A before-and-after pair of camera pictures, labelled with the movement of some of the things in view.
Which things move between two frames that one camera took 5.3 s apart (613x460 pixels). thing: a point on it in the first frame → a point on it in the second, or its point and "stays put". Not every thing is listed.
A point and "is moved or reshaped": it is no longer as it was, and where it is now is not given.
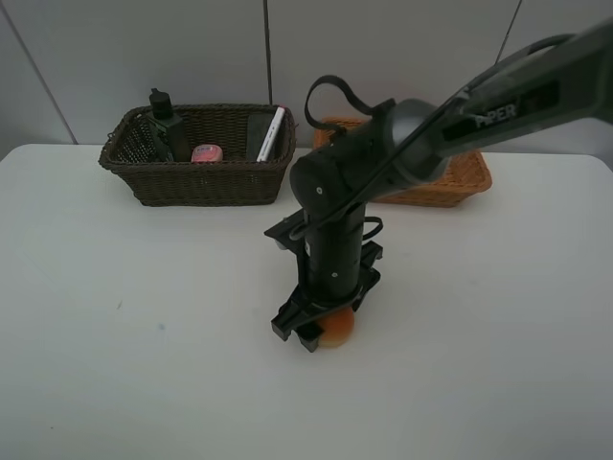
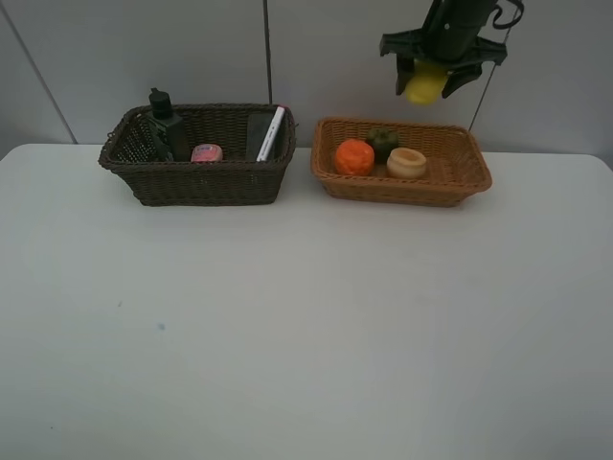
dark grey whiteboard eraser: [258, 126] stays put
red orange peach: [338, 329] is moved or reshaped
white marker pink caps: [268, 142] stays put
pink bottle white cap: [207, 153] stays put
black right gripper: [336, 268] → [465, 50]
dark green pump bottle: [170, 131] stays put
